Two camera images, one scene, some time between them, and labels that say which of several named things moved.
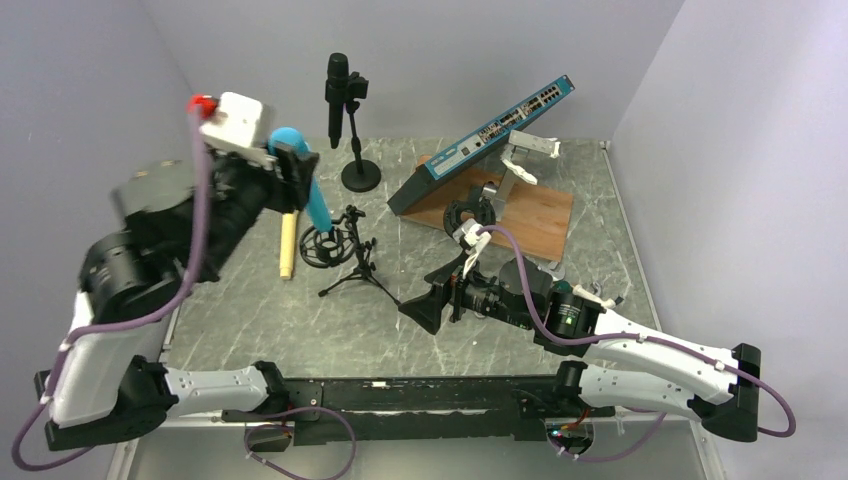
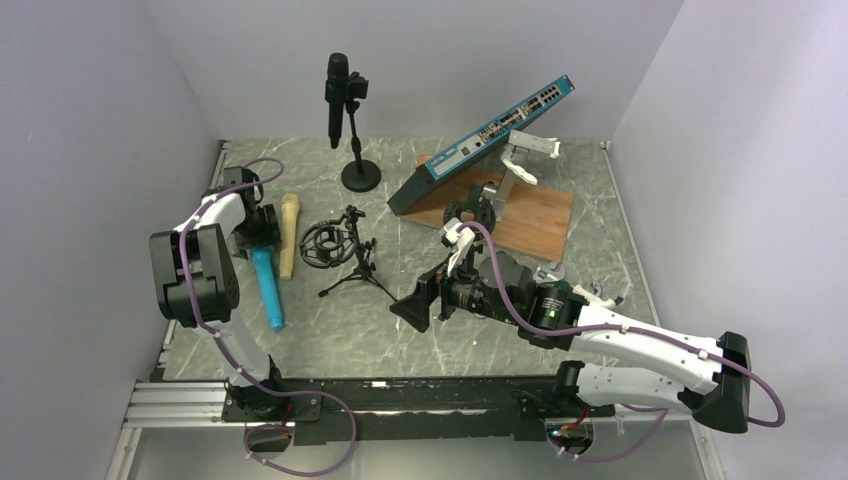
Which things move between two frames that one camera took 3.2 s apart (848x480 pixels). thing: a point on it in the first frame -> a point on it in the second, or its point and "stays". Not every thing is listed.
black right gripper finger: x=446 y=271 stays
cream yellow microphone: x=289 y=226 stays
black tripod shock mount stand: x=333 y=248 stays
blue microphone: x=316 y=206 -> x=263 y=257
